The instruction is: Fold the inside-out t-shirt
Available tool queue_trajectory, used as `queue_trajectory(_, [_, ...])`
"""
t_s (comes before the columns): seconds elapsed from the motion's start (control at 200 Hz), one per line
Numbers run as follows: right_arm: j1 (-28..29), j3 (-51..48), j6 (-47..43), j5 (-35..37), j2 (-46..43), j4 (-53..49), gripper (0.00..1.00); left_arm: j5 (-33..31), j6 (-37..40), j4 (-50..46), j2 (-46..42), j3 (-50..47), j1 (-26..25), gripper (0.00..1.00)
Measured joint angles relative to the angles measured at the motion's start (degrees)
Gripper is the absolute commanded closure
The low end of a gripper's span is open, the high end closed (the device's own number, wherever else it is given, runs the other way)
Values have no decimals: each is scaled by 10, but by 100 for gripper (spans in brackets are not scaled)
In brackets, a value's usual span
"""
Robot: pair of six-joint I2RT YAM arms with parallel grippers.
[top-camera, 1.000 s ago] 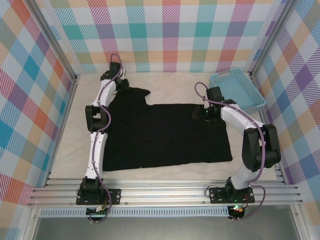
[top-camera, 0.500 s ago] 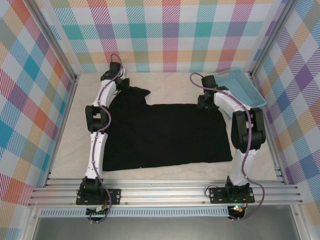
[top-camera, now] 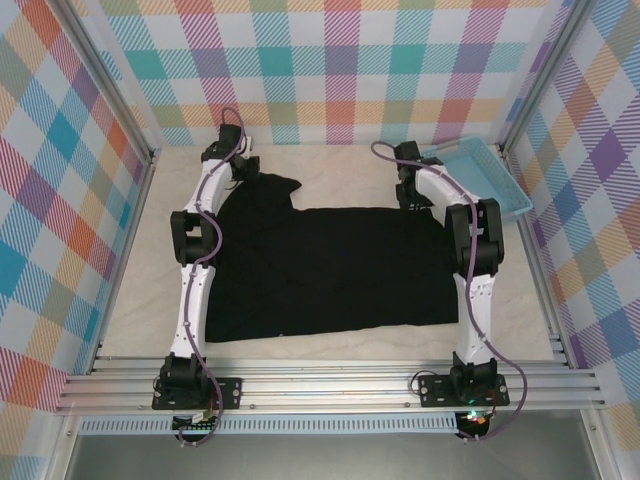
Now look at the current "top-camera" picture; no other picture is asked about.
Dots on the aluminium frame post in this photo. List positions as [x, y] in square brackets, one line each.
[112, 75]
[545, 75]

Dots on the light blue plastic basket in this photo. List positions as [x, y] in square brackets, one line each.
[480, 170]

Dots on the small circuit board with lights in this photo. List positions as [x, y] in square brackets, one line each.
[475, 420]

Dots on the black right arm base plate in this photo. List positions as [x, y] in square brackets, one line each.
[432, 392]

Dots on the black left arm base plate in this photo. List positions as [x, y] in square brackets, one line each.
[232, 387]

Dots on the aluminium side rail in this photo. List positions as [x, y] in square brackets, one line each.
[537, 250]
[129, 225]

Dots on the black t-shirt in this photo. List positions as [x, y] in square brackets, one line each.
[340, 270]

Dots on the aluminium mounting rail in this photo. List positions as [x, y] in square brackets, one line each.
[325, 387]

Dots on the grey metal panel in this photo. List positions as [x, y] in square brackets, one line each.
[325, 457]

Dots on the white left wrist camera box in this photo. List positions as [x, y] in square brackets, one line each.
[246, 144]

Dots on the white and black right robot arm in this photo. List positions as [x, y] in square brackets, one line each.
[475, 310]

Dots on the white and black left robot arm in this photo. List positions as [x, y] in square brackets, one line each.
[195, 310]

